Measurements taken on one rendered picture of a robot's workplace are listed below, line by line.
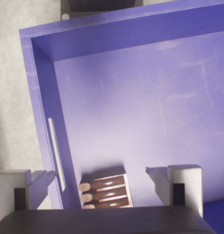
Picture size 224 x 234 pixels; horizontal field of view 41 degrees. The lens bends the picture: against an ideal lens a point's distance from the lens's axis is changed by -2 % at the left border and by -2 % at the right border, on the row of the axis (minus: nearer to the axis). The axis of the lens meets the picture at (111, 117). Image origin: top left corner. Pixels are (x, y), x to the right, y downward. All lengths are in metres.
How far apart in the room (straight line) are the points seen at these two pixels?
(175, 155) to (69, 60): 0.31
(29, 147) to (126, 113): 0.36
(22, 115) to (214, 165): 0.54
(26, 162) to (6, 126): 0.12
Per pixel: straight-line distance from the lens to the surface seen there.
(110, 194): 0.59
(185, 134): 0.69
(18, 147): 0.93
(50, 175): 0.16
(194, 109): 0.69
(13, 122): 0.93
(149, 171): 0.16
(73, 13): 0.93
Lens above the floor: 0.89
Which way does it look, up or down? 89 degrees down
